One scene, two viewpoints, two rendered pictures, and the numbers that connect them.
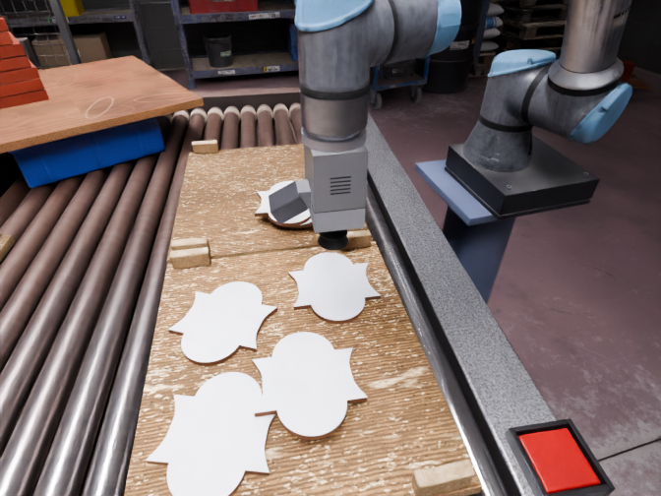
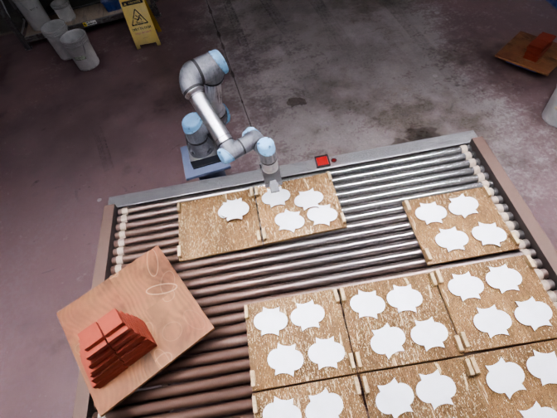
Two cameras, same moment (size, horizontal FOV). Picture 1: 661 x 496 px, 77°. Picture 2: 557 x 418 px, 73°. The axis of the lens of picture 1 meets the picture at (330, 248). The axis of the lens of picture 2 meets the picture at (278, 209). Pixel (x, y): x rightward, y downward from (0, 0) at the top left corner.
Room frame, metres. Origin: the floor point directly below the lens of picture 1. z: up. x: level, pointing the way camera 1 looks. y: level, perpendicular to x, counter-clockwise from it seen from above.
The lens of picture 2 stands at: (0.27, 1.15, 2.51)
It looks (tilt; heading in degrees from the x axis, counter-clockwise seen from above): 55 degrees down; 280
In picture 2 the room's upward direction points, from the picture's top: 11 degrees counter-clockwise
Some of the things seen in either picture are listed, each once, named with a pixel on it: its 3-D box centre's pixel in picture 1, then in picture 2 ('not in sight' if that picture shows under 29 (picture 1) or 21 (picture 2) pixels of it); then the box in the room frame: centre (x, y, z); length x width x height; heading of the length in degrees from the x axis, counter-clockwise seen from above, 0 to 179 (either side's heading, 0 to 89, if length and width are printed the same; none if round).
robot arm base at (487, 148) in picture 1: (501, 136); (199, 143); (0.91, -0.39, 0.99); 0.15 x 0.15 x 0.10
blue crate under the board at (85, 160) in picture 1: (79, 128); not in sight; (0.99, 0.62, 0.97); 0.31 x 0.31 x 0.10; 38
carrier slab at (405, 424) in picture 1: (286, 351); (298, 206); (0.35, 0.06, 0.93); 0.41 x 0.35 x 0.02; 10
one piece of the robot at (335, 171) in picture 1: (315, 173); (271, 177); (0.46, 0.02, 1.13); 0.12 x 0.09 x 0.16; 100
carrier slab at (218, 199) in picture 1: (267, 191); (218, 223); (0.76, 0.13, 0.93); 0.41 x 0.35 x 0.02; 10
